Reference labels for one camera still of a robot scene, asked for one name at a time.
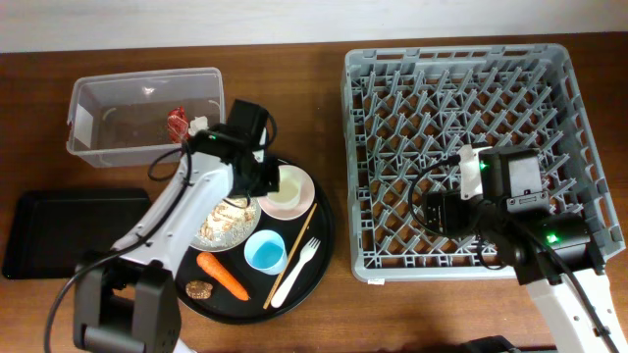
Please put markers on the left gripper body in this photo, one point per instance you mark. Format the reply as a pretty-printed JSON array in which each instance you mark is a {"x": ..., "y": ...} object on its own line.
[{"x": 252, "y": 187}]

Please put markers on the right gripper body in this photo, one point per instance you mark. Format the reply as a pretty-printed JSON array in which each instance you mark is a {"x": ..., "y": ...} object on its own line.
[{"x": 459, "y": 216}]

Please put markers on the pink bowl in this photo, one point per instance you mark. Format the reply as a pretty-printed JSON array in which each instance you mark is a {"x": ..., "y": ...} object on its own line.
[{"x": 305, "y": 200}]

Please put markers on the light blue cup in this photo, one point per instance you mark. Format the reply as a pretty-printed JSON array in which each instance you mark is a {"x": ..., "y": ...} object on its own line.
[{"x": 265, "y": 251}]

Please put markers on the white tissue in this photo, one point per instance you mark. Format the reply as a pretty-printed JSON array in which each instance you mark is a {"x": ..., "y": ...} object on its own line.
[{"x": 197, "y": 124}]

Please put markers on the red snack wrapper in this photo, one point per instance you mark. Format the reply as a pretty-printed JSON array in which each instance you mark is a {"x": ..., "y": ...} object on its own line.
[{"x": 177, "y": 125}]

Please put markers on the cream white cup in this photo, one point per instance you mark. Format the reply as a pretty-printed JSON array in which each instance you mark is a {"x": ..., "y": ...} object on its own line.
[{"x": 289, "y": 190}]

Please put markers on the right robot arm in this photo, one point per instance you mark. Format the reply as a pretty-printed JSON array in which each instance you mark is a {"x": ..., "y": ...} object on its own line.
[{"x": 553, "y": 256}]

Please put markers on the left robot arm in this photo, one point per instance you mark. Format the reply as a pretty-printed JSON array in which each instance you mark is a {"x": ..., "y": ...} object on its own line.
[{"x": 126, "y": 299}]

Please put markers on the grey dishwasher rack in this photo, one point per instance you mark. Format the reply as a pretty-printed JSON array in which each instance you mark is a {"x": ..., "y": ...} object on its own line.
[{"x": 407, "y": 109}]

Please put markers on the grey plate with rice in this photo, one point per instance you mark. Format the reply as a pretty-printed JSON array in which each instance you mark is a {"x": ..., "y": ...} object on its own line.
[{"x": 228, "y": 225}]

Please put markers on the wooden chopstick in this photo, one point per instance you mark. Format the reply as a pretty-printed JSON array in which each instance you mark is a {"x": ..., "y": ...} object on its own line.
[{"x": 290, "y": 255}]

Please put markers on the round black serving tray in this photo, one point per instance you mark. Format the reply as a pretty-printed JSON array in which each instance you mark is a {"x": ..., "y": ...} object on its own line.
[{"x": 223, "y": 307}]

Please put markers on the white plastic fork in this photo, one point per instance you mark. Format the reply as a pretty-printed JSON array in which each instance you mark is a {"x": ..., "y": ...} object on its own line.
[{"x": 306, "y": 254}]

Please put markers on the orange carrot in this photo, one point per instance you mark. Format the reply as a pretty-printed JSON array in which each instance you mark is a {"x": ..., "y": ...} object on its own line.
[{"x": 213, "y": 268}]

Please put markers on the brown food lump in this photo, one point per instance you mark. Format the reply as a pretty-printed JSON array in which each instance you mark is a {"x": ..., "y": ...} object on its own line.
[{"x": 199, "y": 290}]

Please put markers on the clear plastic bin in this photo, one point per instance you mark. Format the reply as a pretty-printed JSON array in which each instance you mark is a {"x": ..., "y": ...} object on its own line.
[{"x": 121, "y": 120}]

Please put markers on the black rectangular tray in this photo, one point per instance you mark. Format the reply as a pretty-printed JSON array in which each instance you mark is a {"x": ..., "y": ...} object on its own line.
[{"x": 52, "y": 229}]

